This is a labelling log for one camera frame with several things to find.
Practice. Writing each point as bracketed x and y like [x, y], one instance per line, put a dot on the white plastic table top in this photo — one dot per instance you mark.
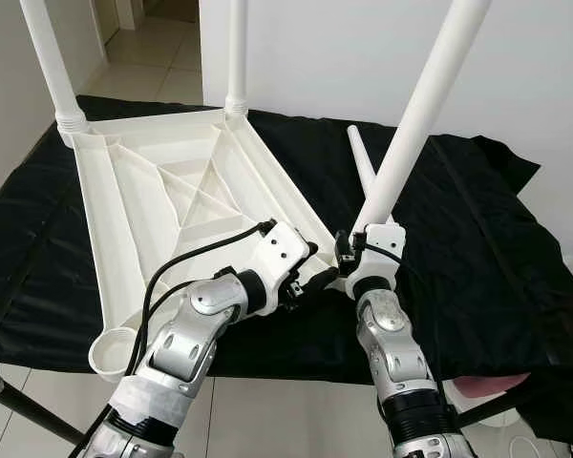
[143, 191]

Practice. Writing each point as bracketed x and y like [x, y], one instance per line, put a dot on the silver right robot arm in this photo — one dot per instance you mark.
[387, 343]

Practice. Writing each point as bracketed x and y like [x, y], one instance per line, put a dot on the black cloth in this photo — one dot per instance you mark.
[477, 248]

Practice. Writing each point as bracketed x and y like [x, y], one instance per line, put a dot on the pink stool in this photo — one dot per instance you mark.
[492, 385]

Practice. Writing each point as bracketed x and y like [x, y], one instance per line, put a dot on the black metal stand leg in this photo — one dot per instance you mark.
[497, 404]
[29, 405]

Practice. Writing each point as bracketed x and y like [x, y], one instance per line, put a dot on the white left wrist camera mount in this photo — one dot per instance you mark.
[275, 253]

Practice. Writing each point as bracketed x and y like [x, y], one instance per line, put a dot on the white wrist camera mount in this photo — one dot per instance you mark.
[380, 243]
[275, 253]

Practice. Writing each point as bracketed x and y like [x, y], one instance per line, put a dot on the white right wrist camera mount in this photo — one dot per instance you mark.
[380, 243]

